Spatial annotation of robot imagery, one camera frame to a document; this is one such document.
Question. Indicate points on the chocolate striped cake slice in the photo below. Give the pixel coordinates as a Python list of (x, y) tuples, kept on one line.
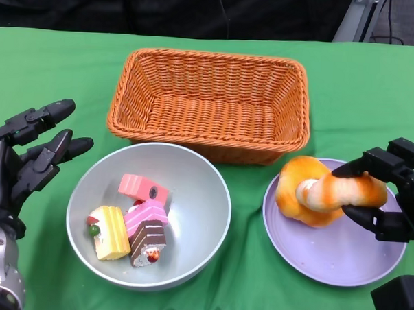
[(148, 241)]

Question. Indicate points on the grey round bowl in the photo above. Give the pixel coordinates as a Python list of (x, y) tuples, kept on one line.
[(191, 195)]

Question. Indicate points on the yellow cake slice with fruit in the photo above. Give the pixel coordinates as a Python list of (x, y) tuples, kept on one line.
[(110, 236)]

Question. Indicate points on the orange wicker basket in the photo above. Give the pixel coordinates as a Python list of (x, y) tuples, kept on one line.
[(212, 117)]

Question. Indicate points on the green tablecloth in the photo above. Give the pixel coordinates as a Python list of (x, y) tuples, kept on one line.
[(350, 99)]

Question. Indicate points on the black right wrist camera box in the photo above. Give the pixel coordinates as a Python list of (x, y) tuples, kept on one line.
[(396, 300)]

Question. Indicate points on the grey metal frame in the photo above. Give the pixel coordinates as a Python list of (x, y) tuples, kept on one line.
[(353, 20)]

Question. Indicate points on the black backdrop cloth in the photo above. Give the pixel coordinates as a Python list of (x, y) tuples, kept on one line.
[(96, 6)]

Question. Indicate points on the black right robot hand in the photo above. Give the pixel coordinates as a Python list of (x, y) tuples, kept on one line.
[(411, 191)]

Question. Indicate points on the lavender round plate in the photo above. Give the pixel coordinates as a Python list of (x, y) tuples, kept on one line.
[(326, 256)]

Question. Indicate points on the coral pink cake slice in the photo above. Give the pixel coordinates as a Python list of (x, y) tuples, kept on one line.
[(137, 186)]

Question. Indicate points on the round striped orange bread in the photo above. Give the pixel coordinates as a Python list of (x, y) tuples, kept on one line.
[(349, 193)]

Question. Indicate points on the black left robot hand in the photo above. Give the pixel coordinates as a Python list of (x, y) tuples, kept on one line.
[(0, 173)]

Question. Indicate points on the long ridged orange bread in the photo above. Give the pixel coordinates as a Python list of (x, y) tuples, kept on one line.
[(295, 179)]

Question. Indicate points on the magenta striped cake slice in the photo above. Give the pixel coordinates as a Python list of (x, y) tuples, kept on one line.
[(146, 214)]

